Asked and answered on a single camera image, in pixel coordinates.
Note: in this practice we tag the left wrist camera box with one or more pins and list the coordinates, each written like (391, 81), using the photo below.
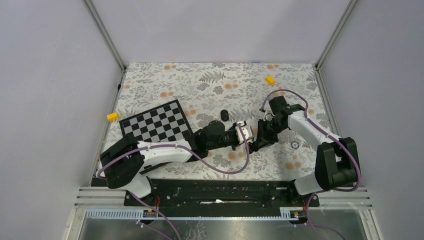
(244, 131)

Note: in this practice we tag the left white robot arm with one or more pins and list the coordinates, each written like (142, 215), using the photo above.
(122, 163)

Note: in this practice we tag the floral patterned table mat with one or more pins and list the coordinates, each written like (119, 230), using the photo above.
(204, 89)

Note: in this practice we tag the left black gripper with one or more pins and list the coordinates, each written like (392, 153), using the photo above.
(234, 147)

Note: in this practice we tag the yellow block left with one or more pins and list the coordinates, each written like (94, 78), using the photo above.
(112, 116)

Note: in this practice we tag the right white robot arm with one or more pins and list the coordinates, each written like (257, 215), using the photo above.
(335, 163)

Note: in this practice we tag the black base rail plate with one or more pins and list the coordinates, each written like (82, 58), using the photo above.
(225, 198)

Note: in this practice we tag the yellow block far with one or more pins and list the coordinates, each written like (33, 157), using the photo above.
(269, 80)

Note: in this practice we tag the black white checkerboard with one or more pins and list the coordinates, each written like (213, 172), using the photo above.
(163, 123)

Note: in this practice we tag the yellow block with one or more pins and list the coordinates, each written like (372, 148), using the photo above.
(269, 80)
(112, 116)

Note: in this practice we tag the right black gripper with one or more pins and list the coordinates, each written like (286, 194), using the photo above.
(263, 139)

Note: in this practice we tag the round blue white token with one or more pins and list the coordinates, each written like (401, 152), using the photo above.
(294, 145)

